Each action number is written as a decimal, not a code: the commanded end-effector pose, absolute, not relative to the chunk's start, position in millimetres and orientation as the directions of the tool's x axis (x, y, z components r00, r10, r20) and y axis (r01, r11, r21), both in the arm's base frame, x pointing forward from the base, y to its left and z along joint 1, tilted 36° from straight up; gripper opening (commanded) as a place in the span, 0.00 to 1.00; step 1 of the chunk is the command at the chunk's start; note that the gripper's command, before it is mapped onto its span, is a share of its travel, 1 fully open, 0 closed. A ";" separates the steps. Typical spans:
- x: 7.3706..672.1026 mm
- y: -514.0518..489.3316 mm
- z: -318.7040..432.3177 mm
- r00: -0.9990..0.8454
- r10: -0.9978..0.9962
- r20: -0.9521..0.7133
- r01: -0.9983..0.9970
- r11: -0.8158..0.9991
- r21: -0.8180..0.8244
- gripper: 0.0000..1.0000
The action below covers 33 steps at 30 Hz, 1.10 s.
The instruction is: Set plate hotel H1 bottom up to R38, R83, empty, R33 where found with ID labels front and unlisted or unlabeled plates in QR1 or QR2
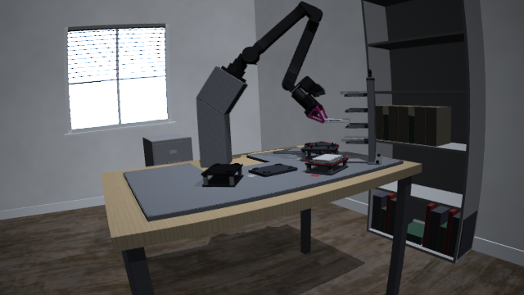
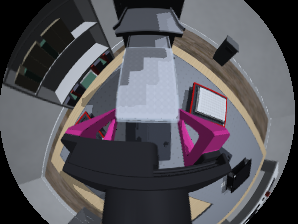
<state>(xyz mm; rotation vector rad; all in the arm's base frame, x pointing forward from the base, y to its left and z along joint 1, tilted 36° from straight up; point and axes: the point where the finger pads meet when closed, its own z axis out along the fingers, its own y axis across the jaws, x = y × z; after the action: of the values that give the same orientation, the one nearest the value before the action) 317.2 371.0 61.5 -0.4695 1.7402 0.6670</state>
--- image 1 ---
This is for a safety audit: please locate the white well plate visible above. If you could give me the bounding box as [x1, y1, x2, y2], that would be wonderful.
[312, 154, 343, 164]

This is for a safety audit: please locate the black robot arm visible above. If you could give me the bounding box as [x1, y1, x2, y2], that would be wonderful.
[221, 1, 326, 107]

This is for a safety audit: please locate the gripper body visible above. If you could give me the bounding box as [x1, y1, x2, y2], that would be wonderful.
[299, 96, 322, 116]

